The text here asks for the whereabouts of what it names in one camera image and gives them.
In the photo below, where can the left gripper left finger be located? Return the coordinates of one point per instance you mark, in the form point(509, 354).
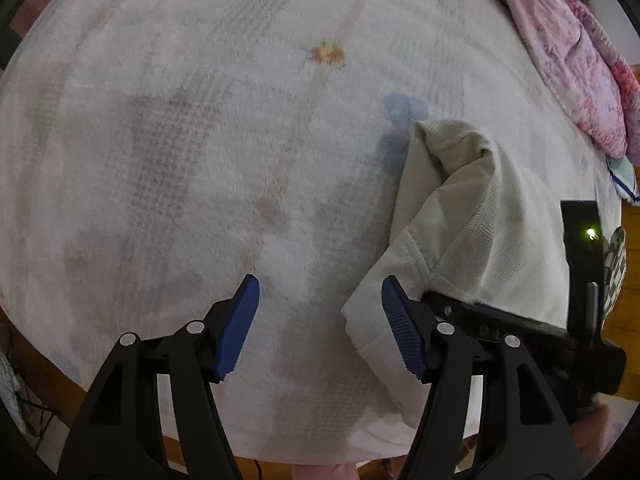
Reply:
point(150, 413)

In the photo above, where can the white knit garment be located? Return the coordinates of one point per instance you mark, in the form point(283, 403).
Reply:
point(471, 223)

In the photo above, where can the grey white checkered garment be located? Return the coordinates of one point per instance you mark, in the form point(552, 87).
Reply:
point(615, 267)

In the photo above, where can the pink trousers of person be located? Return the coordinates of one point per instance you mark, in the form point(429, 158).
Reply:
point(335, 472)

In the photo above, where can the white patterned bed blanket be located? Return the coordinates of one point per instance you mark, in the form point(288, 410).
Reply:
point(153, 152)

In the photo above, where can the pink floral quilt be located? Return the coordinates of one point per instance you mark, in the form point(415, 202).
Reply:
point(576, 60)

